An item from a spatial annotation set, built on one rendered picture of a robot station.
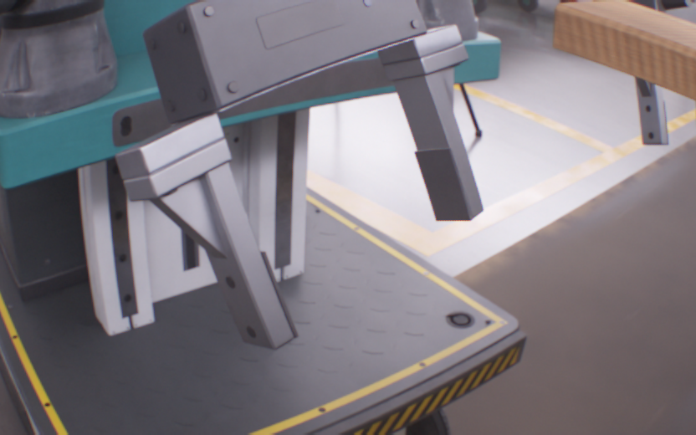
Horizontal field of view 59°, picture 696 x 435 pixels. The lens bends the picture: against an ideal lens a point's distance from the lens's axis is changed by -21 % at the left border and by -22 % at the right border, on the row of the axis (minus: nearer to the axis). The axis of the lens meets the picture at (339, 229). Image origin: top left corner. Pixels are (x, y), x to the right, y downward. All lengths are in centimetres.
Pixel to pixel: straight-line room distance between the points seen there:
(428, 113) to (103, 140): 36
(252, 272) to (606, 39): 21
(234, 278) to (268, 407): 58
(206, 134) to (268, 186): 75
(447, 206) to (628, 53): 14
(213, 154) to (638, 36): 22
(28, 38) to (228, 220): 39
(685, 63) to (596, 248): 173
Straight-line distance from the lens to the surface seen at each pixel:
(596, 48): 38
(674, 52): 36
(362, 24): 35
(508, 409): 142
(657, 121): 62
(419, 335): 103
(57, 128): 65
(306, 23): 32
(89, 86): 65
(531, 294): 178
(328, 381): 94
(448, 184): 40
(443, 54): 39
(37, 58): 64
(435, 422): 114
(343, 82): 79
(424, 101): 39
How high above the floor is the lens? 93
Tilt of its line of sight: 28 degrees down
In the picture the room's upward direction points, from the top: 3 degrees clockwise
